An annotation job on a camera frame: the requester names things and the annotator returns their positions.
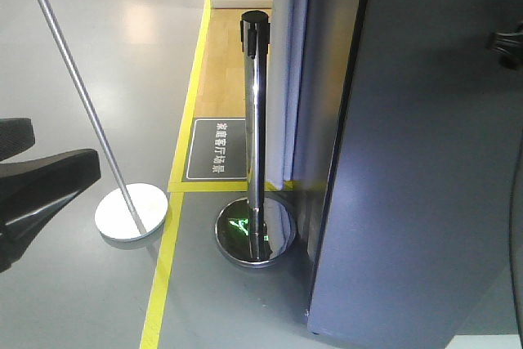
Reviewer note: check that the chrome stanchion post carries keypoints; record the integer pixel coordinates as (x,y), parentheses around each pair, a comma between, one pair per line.
(255,231)

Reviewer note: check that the white curtain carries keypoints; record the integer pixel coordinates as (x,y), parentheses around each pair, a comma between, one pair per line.
(285,61)

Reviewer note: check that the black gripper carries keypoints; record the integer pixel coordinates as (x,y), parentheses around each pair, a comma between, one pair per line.
(508,46)

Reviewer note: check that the silver stand with round base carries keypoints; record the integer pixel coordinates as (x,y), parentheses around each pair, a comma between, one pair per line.
(131,211)

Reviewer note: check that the floor sign plate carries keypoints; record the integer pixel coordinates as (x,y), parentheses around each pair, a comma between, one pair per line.
(217,150)

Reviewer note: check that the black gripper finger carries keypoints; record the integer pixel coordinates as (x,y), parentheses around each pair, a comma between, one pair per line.
(17,135)
(34,191)

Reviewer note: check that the open fridge door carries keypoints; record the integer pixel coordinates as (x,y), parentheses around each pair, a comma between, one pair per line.
(421,227)

